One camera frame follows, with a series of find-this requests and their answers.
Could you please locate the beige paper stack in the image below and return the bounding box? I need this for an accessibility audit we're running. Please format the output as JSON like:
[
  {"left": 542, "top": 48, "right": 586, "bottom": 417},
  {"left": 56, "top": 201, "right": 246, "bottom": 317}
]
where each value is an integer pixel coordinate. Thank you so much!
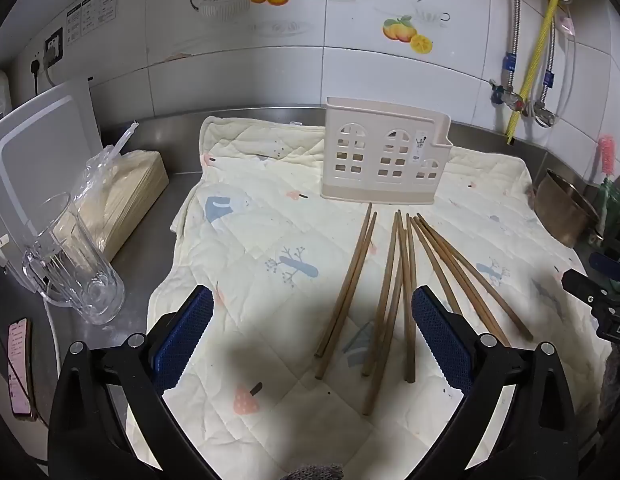
[{"left": 57, "top": 149, "right": 170, "bottom": 261}]

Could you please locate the cream plastic utensil holder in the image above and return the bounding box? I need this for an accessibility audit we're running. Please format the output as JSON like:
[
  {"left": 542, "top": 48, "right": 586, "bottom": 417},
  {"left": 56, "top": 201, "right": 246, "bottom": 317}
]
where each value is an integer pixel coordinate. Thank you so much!
[{"left": 319, "top": 96, "right": 452, "bottom": 206}]

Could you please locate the bronze metal bowl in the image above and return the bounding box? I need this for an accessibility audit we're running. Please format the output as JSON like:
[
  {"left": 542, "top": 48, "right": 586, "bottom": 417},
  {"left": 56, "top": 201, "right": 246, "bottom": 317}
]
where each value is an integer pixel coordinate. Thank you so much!
[{"left": 532, "top": 169, "right": 603, "bottom": 248}]

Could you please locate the black wall socket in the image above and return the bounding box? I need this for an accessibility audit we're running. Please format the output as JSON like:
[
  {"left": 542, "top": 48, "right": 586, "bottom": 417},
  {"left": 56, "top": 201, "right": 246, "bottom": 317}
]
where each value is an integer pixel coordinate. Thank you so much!
[{"left": 42, "top": 27, "right": 64, "bottom": 68}]

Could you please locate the green container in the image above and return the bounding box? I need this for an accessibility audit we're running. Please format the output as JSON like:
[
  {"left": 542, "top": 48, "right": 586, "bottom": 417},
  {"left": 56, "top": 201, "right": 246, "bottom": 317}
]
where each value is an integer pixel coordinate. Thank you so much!
[{"left": 592, "top": 170, "right": 620, "bottom": 246}]

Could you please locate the white plastic board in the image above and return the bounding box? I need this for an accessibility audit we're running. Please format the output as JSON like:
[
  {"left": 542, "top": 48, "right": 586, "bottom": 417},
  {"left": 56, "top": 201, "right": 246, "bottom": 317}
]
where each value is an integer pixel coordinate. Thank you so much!
[{"left": 0, "top": 77, "right": 103, "bottom": 271}]

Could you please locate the person's left forearm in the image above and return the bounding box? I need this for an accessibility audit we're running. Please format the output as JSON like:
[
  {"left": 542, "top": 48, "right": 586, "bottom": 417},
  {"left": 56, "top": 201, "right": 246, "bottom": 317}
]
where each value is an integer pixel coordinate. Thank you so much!
[{"left": 290, "top": 464, "right": 343, "bottom": 480}]

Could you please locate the white wall notice sticker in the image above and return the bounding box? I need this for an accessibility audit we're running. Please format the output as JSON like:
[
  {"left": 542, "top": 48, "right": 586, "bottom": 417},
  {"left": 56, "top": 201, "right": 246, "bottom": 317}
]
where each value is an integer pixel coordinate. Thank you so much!
[{"left": 65, "top": 0, "right": 118, "bottom": 38}]

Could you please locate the pink bottle brush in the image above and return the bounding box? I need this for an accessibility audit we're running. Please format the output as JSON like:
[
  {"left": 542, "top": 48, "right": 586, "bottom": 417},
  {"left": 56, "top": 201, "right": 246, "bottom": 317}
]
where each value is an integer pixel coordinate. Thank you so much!
[{"left": 596, "top": 135, "right": 617, "bottom": 183}]

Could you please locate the person's right forearm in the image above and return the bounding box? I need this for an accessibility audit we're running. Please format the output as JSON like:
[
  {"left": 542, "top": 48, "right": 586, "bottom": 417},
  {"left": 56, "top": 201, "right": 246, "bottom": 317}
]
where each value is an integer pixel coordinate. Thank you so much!
[{"left": 597, "top": 345, "right": 620, "bottom": 441}]

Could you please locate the clear plastic bag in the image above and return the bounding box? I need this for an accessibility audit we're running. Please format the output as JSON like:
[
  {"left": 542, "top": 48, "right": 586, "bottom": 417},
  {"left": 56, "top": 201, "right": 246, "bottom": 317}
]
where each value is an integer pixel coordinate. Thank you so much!
[{"left": 70, "top": 120, "right": 156, "bottom": 241}]

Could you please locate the metal valve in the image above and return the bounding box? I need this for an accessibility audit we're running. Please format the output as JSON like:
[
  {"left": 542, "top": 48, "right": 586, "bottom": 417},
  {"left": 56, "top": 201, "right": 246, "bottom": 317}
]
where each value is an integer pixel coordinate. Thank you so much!
[
  {"left": 490, "top": 79, "right": 527, "bottom": 113},
  {"left": 532, "top": 102, "right": 559, "bottom": 128}
]

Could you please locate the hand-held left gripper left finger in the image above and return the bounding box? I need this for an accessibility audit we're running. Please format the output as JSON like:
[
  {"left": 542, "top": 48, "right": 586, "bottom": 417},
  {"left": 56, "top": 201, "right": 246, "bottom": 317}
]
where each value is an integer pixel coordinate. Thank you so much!
[{"left": 47, "top": 284, "right": 221, "bottom": 480}]

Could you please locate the braided metal hose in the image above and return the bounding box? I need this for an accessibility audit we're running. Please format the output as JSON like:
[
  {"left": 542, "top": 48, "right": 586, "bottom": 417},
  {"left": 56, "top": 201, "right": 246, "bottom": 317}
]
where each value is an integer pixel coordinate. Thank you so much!
[
  {"left": 507, "top": 0, "right": 522, "bottom": 91},
  {"left": 539, "top": 5, "right": 559, "bottom": 111}
]

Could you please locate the white cable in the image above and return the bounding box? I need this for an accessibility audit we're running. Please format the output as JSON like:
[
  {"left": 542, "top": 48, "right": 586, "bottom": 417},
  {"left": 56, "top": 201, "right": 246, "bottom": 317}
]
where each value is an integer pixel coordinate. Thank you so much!
[{"left": 40, "top": 280, "right": 63, "bottom": 391}]

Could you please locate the yellow gas hose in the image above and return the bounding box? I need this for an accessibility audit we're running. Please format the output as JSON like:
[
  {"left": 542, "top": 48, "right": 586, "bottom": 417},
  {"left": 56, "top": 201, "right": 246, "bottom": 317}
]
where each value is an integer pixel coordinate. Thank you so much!
[{"left": 505, "top": 0, "right": 563, "bottom": 146}]

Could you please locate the clear glass pitcher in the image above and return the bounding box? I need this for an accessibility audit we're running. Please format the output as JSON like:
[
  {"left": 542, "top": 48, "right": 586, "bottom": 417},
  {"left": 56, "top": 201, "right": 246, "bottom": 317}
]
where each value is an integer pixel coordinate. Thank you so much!
[{"left": 21, "top": 191, "right": 126, "bottom": 326}]

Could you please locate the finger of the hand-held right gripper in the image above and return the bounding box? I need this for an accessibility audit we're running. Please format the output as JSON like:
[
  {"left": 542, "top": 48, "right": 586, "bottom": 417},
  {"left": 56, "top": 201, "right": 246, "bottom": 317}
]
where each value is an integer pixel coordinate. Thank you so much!
[
  {"left": 589, "top": 251, "right": 620, "bottom": 281},
  {"left": 561, "top": 268, "right": 620, "bottom": 311}
]

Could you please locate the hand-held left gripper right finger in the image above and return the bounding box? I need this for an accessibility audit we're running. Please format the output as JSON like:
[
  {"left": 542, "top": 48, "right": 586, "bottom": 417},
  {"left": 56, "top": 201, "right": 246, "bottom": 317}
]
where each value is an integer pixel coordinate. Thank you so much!
[{"left": 411, "top": 285, "right": 581, "bottom": 480}]

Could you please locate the smartphone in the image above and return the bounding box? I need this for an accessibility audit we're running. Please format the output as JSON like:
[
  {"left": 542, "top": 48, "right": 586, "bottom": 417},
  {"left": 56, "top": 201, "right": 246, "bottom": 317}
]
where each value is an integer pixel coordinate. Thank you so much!
[{"left": 7, "top": 317, "right": 38, "bottom": 421}]

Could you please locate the wooden chopstick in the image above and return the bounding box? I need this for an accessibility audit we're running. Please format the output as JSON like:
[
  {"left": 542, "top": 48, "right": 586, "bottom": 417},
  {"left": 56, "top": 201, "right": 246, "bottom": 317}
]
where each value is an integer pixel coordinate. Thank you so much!
[
  {"left": 315, "top": 212, "right": 378, "bottom": 380},
  {"left": 362, "top": 229, "right": 408, "bottom": 417},
  {"left": 314, "top": 203, "right": 374, "bottom": 358},
  {"left": 404, "top": 213, "right": 417, "bottom": 385},
  {"left": 361, "top": 209, "right": 402, "bottom": 377},
  {"left": 414, "top": 216, "right": 498, "bottom": 336},
  {"left": 411, "top": 216, "right": 463, "bottom": 315},
  {"left": 417, "top": 212, "right": 534, "bottom": 341},
  {"left": 416, "top": 214, "right": 513, "bottom": 347}
]

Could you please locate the cream printed quilted mat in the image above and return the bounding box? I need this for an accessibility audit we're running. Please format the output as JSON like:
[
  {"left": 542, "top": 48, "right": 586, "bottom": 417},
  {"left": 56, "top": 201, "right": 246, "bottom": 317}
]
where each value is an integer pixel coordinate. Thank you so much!
[{"left": 125, "top": 115, "right": 611, "bottom": 480}]

